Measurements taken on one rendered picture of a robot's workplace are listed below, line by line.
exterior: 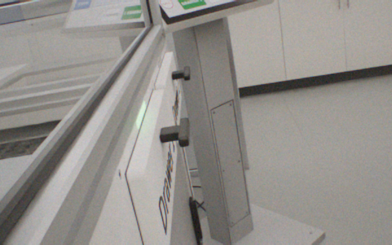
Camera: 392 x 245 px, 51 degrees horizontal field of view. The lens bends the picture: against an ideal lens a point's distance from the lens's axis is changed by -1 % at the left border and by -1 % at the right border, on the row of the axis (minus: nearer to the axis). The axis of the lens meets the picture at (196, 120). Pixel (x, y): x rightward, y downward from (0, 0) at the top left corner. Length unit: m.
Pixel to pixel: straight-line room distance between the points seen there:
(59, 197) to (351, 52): 3.51
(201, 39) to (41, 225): 1.26
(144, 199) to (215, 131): 1.14
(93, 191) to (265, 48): 3.28
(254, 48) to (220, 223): 2.07
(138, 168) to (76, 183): 0.14
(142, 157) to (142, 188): 0.04
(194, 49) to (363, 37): 2.42
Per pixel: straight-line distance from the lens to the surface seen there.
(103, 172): 0.31
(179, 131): 0.51
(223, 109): 1.54
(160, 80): 0.71
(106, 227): 0.31
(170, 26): 1.23
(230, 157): 1.61
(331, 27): 3.60
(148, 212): 0.40
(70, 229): 0.26
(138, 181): 0.39
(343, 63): 3.68
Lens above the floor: 1.09
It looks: 19 degrees down
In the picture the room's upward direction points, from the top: 10 degrees counter-clockwise
